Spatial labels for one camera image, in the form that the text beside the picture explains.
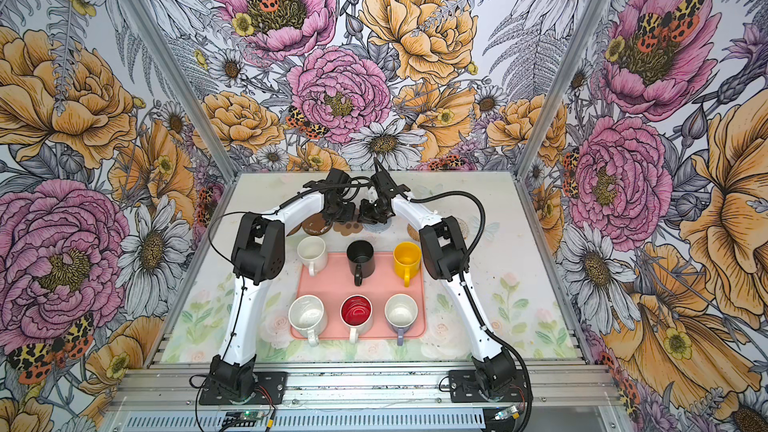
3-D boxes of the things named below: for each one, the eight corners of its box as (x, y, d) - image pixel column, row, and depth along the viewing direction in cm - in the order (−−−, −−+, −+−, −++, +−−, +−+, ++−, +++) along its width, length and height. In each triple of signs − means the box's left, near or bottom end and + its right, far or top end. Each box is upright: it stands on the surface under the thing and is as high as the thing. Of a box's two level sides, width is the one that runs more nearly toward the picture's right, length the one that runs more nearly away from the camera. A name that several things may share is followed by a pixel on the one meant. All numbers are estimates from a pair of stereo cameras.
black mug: (347, 288, 93) (343, 273, 85) (351, 256, 100) (347, 239, 93) (373, 288, 93) (372, 273, 85) (375, 256, 100) (373, 239, 93)
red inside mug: (341, 345, 82) (337, 336, 76) (345, 305, 89) (341, 294, 83) (371, 345, 82) (370, 336, 76) (373, 305, 89) (372, 294, 83)
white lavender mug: (375, 332, 84) (374, 322, 78) (394, 299, 90) (394, 287, 84) (401, 348, 81) (402, 338, 75) (419, 313, 88) (421, 301, 81)
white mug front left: (291, 352, 81) (281, 341, 74) (300, 308, 89) (292, 294, 82) (323, 352, 81) (316, 341, 74) (329, 308, 89) (323, 294, 82)
